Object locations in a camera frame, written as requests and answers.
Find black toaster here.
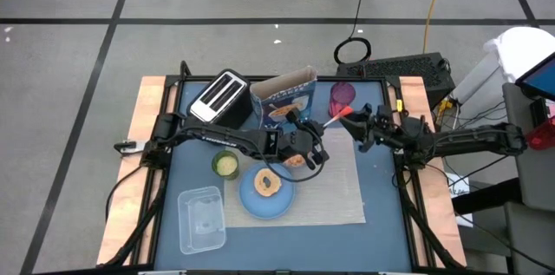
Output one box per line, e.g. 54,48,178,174
186,69,254,131

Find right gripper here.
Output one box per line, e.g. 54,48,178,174
338,101,402,155

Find white paper sheet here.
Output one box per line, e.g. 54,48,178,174
444,173,474,229

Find power strip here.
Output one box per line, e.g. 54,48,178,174
114,139,147,155

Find beige woven placemat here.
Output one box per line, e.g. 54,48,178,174
223,128,367,228

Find red plastic object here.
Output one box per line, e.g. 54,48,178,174
524,116,555,151

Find blue plate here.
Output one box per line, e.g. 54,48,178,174
237,161,297,220

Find tablet screen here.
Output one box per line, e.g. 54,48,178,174
514,51,555,103

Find toasted bagel half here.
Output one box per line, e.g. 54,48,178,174
253,167,284,199

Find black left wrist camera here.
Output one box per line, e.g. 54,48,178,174
284,108,305,128

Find clear plastic container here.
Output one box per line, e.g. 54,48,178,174
177,186,227,256

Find yellow hanging cable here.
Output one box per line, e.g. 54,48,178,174
422,0,448,55

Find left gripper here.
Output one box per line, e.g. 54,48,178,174
276,128,331,172

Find orange cereal flakes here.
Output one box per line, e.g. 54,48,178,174
284,154,307,169

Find black frame strut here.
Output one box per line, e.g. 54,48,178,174
396,170,466,270
103,166,168,267

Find pink faceted tumbler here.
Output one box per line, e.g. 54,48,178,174
328,82,357,118

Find orange plastic spoon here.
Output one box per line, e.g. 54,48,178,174
323,105,355,129

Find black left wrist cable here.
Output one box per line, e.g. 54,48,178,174
258,121,327,183

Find green glass tumbler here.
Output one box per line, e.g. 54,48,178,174
212,149,240,181

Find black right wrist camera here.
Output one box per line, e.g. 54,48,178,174
375,103,394,122

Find white lined bin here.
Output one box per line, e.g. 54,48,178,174
453,26,555,105

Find black table frame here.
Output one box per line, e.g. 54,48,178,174
147,74,420,273

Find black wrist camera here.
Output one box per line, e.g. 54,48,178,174
284,108,305,128
375,103,394,122

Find blue frosted flakes cereal box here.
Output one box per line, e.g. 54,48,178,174
249,65,318,134

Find wooden side board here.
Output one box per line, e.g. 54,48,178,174
95,75,179,267
392,75,467,268

